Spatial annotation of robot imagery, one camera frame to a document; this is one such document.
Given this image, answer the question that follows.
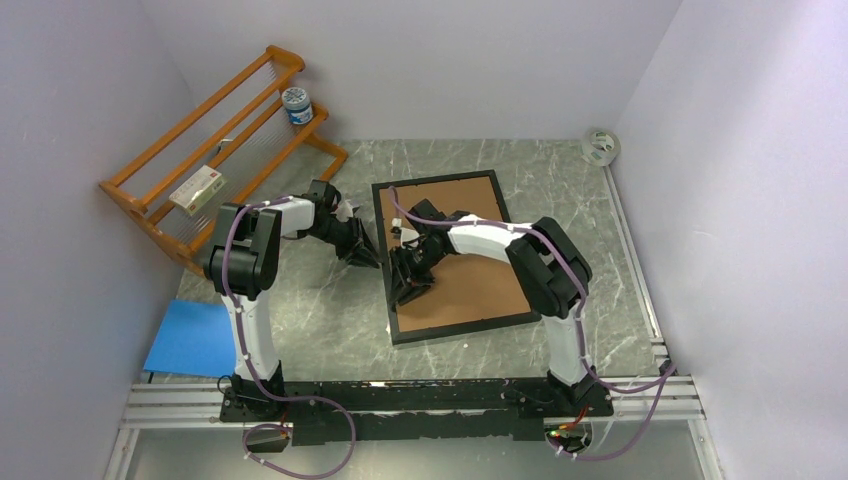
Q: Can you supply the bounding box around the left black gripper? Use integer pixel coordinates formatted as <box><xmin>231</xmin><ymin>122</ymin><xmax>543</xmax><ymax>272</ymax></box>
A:
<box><xmin>302</xmin><ymin>216</ymin><xmax>382</xmax><ymax>270</ymax></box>

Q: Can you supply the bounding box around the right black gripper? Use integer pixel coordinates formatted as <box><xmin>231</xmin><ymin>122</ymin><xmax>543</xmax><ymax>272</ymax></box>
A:
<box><xmin>392</xmin><ymin>242</ymin><xmax>448</xmax><ymax>307</ymax></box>

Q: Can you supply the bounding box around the black picture frame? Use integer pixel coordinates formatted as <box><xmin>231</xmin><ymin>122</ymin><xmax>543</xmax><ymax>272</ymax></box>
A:
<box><xmin>370</xmin><ymin>169</ymin><xmax>543</xmax><ymax>348</ymax></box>

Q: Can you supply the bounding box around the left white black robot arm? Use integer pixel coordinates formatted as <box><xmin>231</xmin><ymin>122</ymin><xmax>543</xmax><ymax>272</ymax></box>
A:
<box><xmin>203</xmin><ymin>180</ymin><xmax>380</xmax><ymax>420</ymax></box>

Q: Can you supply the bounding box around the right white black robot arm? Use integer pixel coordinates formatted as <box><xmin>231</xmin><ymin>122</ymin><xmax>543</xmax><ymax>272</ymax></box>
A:
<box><xmin>388</xmin><ymin>200</ymin><xmax>595</xmax><ymax>415</ymax></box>

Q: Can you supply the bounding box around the blue white jar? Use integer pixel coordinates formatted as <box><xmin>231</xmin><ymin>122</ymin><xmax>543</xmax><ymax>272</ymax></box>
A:
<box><xmin>281</xmin><ymin>86</ymin><xmax>314</xmax><ymax>126</ymax></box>

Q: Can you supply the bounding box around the white red small box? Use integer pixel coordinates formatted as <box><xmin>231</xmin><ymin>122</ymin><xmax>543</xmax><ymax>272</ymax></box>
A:
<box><xmin>169</xmin><ymin>165</ymin><xmax>227</xmax><ymax>216</ymax></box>

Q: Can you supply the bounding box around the orange wooden rack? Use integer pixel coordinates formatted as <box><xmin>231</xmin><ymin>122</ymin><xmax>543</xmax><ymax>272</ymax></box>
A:
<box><xmin>99</xmin><ymin>45</ymin><xmax>348</xmax><ymax>276</ymax></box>

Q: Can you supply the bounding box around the blue paper sheet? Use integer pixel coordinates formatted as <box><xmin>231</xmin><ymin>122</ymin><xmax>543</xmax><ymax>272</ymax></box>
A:
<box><xmin>143</xmin><ymin>299</ymin><xmax>236</xmax><ymax>378</ymax></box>

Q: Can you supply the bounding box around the clear tape roll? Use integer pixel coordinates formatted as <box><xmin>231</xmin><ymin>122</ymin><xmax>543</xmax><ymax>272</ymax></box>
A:
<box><xmin>580</xmin><ymin>127</ymin><xmax>621</xmax><ymax>167</ymax></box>

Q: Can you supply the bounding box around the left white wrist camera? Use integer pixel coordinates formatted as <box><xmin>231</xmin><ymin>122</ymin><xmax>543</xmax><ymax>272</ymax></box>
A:
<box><xmin>334</xmin><ymin>199</ymin><xmax>361</xmax><ymax>223</ymax></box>

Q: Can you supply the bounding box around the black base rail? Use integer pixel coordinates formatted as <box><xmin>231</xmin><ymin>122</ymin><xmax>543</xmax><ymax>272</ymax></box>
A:
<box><xmin>219</xmin><ymin>377</ymin><xmax>614</xmax><ymax>446</ymax></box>

